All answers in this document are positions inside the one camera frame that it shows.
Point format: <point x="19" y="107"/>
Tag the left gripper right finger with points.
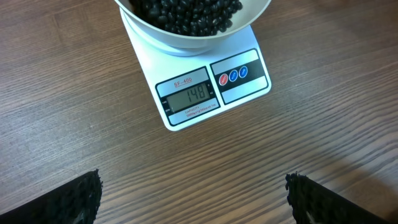
<point x="314" y="203"/>

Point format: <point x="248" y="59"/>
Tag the white bowl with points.
<point x="248" y="14"/>

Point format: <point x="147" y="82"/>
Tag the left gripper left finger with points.
<point x="77" y="201"/>

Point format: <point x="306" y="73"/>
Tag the white digital kitchen scale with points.
<point x="190" y="89"/>

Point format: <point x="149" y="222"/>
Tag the black beans in bowl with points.
<point x="197" y="18"/>

